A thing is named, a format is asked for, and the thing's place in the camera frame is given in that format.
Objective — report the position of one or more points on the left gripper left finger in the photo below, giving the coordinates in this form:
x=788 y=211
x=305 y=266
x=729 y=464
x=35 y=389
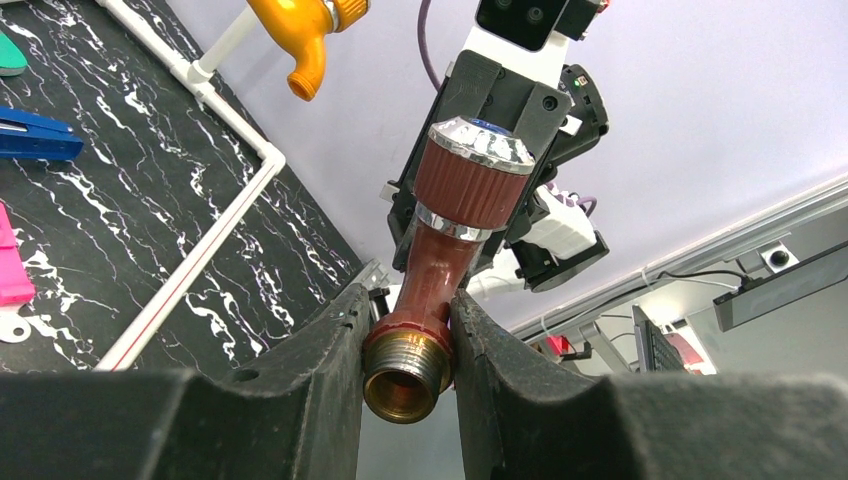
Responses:
x=292 y=413

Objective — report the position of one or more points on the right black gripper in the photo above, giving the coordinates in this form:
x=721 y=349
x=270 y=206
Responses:
x=482 y=88

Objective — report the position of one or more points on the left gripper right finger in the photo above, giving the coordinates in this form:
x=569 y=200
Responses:
x=522 y=416

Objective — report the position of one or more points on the brown plastic faucet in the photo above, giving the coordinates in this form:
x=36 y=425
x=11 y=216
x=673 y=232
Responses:
x=437 y=265

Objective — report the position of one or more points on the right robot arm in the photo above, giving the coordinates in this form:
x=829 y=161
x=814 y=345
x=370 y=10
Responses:
x=561 y=240

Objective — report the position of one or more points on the red object in background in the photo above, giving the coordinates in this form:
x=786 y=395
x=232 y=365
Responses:
x=558 y=345

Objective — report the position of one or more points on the orange plastic faucet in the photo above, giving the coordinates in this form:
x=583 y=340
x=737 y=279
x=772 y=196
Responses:
x=299 y=28

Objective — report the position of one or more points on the white barcode label tag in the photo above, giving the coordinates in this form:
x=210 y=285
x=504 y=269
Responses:
x=14 y=329

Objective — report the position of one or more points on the pink plastic clip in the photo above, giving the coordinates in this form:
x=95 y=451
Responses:
x=16 y=287

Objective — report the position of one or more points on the blue stapler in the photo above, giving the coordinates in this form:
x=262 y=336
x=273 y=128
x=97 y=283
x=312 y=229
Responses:
x=26 y=135

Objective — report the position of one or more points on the teal green eraser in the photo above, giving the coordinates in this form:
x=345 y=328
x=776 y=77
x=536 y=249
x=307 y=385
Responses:
x=12 y=60

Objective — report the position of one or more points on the aluminium frame rail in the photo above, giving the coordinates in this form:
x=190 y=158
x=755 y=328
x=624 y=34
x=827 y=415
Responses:
x=726 y=244

